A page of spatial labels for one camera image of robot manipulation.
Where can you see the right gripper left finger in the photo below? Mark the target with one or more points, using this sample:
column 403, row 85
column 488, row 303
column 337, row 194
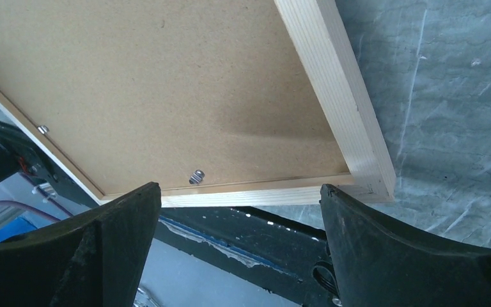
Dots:
column 95, row 258

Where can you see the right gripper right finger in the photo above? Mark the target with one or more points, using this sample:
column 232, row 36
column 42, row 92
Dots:
column 377, row 260

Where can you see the brown backing board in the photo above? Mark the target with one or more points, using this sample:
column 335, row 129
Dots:
column 140, row 91

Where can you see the wooden picture frame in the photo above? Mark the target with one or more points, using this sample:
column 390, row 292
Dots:
column 318, row 35

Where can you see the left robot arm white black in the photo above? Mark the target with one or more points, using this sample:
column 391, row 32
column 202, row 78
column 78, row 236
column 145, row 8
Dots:
column 18, row 154

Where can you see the metal turn clip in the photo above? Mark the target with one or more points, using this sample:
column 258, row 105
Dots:
column 197, row 177
column 43, row 129

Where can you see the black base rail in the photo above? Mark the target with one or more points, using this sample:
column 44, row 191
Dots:
column 268, row 250

